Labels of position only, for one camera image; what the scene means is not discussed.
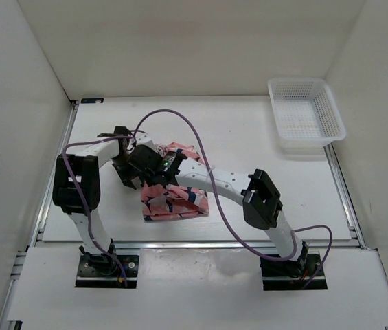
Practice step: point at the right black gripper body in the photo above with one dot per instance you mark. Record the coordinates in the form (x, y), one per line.
(148, 178)

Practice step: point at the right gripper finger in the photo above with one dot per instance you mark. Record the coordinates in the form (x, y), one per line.
(152, 179)
(138, 175)

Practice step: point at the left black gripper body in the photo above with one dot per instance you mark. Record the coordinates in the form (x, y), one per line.
(121, 160)

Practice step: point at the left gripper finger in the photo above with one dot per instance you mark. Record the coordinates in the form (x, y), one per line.
(129, 181)
(121, 170)

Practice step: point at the pink shark print shorts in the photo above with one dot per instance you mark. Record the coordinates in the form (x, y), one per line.
(173, 202)

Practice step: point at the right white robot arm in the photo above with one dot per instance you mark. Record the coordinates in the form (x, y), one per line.
(255, 193)

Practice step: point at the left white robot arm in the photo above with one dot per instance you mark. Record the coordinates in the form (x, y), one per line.
(77, 192)

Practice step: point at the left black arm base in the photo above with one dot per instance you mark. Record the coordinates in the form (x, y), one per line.
(101, 271)

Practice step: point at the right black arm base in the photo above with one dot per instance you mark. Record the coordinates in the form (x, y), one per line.
(291, 276)

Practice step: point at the white perforated plastic basket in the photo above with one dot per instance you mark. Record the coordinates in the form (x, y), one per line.
(305, 112)

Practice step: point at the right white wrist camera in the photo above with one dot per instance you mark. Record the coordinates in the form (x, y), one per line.
(144, 139)

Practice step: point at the aluminium frame rail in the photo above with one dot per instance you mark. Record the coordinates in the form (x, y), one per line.
(352, 243)

